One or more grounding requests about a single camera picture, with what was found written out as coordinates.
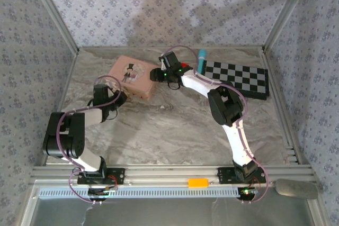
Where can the pink wedding cartoon tin box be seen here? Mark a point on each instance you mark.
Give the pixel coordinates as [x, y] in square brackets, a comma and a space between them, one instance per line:
[132, 75]

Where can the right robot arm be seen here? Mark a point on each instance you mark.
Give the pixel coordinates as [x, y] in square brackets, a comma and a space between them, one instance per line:
[227, 104]

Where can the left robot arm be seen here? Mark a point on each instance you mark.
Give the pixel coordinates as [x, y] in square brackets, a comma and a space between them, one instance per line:
[63, 136]

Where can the blue marker pen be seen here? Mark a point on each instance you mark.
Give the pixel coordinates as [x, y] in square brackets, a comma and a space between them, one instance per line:
[202, 56]

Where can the black and grey chessboard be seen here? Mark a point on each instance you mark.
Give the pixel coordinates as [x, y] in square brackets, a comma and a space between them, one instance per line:
[238, 77]

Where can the round black circuit board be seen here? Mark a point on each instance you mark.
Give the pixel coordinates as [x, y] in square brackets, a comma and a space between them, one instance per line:
[102, 193]
[246, 193]

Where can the orange plastic block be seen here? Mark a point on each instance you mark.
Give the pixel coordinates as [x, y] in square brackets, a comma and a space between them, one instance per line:
[197, 183]

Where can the grey metal sheet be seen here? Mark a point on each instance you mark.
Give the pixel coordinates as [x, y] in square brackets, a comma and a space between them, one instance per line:
[185, 212]

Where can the grey flat scoop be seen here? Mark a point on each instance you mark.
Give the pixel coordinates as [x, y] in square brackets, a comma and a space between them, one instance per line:
[296, 189]

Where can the aluminium frame rear rail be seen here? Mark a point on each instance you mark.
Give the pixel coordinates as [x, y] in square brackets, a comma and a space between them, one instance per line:
[132, 48]

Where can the wide aluminium base rail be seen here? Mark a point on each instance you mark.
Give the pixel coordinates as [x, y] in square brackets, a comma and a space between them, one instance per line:
[159, 174]

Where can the aluminium frame corner post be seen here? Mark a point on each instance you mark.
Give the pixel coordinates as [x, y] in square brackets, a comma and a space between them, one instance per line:
[286, 11]
[53, 11]

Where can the aluminium frame side rail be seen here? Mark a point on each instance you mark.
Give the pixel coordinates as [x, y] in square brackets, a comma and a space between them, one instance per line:
[280, 109]

